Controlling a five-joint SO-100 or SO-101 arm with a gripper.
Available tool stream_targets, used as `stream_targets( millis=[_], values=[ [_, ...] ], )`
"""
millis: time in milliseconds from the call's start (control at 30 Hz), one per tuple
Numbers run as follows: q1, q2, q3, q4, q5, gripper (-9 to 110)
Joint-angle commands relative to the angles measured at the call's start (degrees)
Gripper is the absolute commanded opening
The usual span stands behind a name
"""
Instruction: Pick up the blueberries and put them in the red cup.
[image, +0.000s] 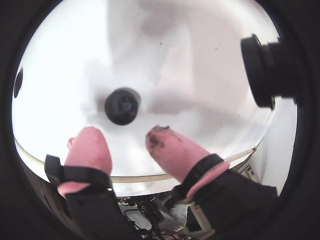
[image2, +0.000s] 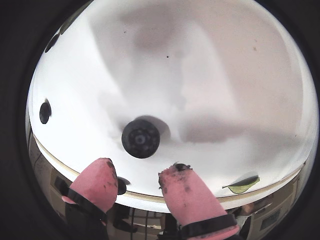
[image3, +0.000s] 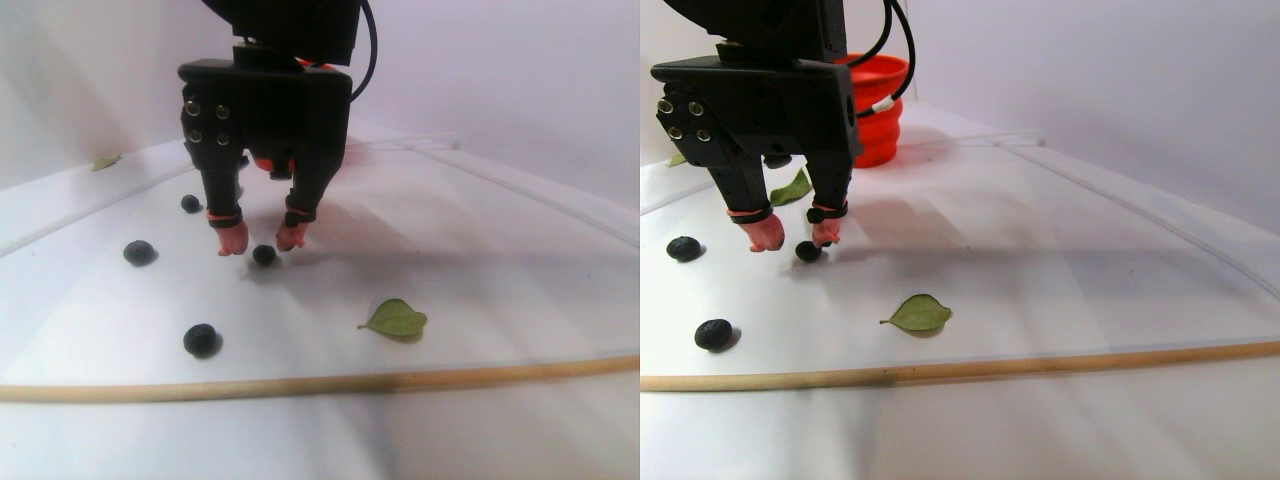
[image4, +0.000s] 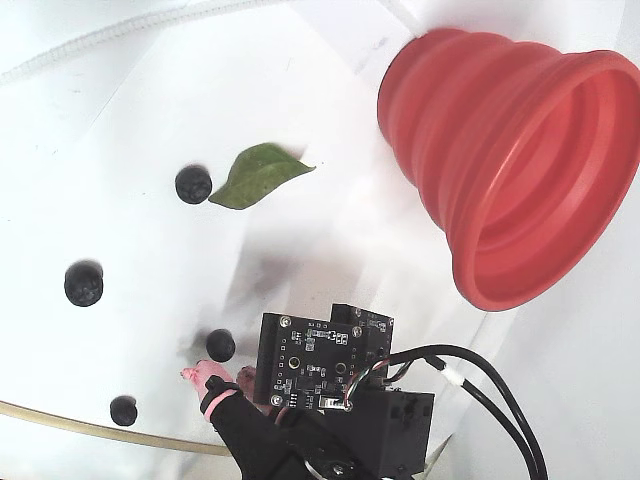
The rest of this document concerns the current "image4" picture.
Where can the green leaf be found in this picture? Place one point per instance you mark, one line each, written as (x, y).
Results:
(255, 175)

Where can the dark blueberry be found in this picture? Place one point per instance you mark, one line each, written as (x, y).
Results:
(123, 410)
(83, 284)
(193, 184)
(220, 345)

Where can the thin wooden strip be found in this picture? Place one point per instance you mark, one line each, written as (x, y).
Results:
(25, 415)

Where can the pink covered gripper finger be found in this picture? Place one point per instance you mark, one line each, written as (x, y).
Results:
(215, 375)

